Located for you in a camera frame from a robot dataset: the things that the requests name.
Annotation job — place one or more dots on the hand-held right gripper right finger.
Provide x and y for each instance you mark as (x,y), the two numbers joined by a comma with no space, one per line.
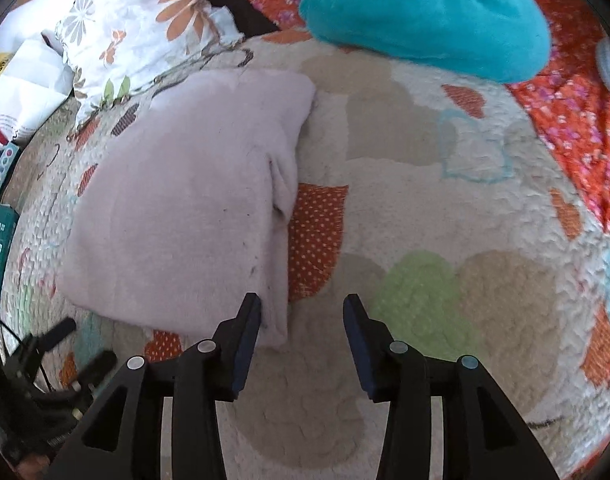
(357,345)

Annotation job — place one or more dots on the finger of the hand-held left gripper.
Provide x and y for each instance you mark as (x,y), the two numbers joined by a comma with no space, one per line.
(97,364)
(60,331)

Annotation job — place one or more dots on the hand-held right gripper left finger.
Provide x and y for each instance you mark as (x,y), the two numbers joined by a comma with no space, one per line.
(245,345)

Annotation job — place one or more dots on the pink floral knit sweater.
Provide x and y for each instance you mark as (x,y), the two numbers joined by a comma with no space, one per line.
(185,210)

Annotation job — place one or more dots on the patchwork quilted bedspread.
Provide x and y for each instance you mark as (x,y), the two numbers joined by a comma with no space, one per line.
(410,210)

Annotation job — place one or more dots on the white plastic bag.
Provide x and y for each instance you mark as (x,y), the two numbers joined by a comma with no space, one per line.
(35,80)

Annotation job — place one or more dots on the orange floral bed sheet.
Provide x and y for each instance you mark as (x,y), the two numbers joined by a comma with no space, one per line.
(570,120)

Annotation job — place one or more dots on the white floral pillow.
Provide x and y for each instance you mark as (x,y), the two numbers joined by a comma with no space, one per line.
(145,20)

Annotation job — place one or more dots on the teal fleece cloth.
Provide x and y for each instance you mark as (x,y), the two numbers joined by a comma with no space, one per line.
(425,10)

